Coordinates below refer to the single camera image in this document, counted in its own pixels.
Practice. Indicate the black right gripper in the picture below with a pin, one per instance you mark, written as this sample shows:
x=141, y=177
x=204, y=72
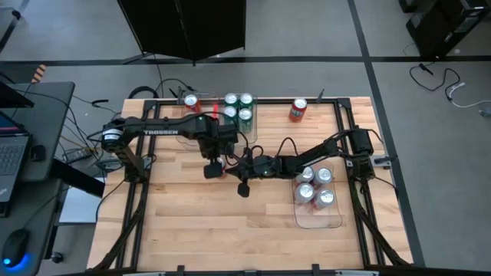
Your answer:
x=264, y=167

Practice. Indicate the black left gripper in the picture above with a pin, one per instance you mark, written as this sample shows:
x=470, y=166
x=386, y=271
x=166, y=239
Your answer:
x=218, y=149

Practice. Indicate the pink white Spindrift can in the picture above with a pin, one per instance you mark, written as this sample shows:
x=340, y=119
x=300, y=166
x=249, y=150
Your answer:
x=222, y=163

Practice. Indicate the green Sprite can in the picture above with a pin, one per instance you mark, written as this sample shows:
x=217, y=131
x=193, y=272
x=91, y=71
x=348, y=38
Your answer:
x=245, y=115
x=246, y=99
x=229, y=112
x=231, y=99

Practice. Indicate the red Fanta strawberry can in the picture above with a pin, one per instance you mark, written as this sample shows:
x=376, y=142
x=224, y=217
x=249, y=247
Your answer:
x=298, y=109
x=190, y=101

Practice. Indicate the grey arm base box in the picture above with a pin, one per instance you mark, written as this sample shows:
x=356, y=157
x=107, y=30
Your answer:
x=109, y=165
x=381, y=161

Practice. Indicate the grey partition foot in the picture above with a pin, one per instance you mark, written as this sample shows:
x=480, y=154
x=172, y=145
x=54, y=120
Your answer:
x=134, y=59

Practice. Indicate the black desk bar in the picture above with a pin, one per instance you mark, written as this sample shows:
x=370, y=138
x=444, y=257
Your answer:
x=80, y=180

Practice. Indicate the black remote control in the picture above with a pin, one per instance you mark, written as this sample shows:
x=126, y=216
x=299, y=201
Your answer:
x=78, y=155

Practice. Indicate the black folding partition screen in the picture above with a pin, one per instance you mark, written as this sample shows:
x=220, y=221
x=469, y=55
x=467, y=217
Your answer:
x=184, y=27

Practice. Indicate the white sheet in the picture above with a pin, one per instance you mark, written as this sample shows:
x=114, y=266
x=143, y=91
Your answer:
x=82, y=207

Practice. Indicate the dark grey desk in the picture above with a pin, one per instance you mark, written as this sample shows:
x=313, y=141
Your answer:
x=50, y=115

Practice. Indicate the small black desk item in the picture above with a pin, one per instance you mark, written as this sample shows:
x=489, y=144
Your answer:
x=38, y=153

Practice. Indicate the black round knob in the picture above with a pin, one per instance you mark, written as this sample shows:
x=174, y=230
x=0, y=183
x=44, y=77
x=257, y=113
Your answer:
x=57, y=257

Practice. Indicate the orange black striped tape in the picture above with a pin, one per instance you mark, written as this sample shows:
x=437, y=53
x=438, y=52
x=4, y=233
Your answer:
x=39, y=73

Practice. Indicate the black laptop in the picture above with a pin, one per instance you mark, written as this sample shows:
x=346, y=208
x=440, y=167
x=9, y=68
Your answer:
x=11, y=161

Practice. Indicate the black mouse blue light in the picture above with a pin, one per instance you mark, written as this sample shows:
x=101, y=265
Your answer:
x=15, y=245

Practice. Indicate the black cabinet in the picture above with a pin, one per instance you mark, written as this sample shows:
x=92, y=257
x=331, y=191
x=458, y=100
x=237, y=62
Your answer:
x=441, y=27

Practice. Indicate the small grey floor object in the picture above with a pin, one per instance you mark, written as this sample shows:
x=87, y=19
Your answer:
x=485, y=112

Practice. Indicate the black stand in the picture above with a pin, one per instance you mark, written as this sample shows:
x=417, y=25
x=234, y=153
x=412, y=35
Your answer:
x=15, y=14

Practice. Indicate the metal frame post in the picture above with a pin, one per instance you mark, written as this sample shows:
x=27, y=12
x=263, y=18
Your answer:
x=315, y=270
x=180, y=270
x=180, y=97

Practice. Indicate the black frame corner bracket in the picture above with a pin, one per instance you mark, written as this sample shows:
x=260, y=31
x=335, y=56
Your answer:
x=344, y=102
x=150, y=104

